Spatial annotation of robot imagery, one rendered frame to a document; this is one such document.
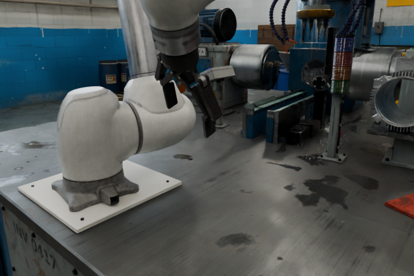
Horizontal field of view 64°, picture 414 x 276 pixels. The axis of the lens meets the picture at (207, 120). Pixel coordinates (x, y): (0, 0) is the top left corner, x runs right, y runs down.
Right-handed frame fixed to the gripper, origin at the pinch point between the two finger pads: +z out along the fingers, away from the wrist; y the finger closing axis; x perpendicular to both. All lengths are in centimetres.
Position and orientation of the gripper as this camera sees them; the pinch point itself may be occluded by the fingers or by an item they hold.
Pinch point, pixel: (190, 116)
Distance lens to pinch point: 78.7
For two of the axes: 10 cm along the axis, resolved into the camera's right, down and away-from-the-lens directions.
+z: 0.7, 6.7, 7.4
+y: 6.9, 5.1, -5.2
